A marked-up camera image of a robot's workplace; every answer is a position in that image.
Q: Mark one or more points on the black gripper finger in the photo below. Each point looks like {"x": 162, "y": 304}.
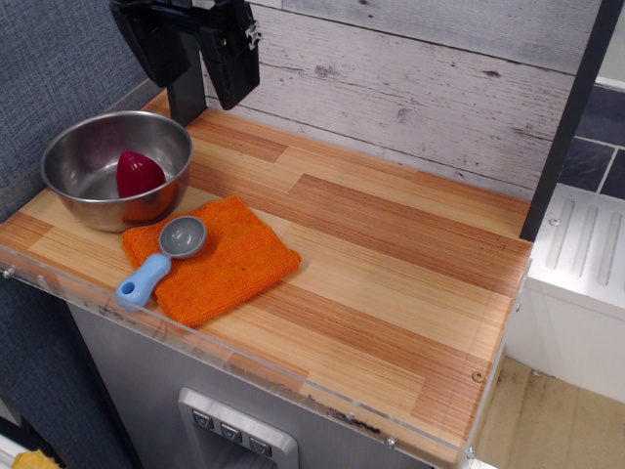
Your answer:
{"x": 157, "y": 47}
{"x": 229, "y": 48}

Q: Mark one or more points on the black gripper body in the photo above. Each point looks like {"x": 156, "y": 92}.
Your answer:
{"x": 195, "y": 12}

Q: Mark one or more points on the yellow object at corner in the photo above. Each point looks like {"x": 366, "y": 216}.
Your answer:
{"x": 34, "y": 460}

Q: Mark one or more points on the stainless steel bowl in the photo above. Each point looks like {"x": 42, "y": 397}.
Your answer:
{"x": 81, "y": 166}

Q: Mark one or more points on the blue grey toy scoop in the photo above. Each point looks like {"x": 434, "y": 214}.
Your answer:
{"x": 180, "y": 239}

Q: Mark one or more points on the orange knitted cloth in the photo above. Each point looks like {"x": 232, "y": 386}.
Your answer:
{"x": 241, "y": 257}

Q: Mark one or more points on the silver toy fridge cabinet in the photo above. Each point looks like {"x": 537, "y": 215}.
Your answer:
{"x": 143, "y": 378}

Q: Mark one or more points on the clear acrylic table guard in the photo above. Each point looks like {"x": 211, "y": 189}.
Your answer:
{"x": 399, "y": 353}

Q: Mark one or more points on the grey dispenser button panel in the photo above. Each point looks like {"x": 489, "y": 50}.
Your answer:
{"x": 221, "y": 436}

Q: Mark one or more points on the white toy sink unit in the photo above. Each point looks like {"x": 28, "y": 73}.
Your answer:
{"x": 569, "y": 317}

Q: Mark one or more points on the right black frame post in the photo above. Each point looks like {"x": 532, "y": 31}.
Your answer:
{"x": 581, "y": 90}

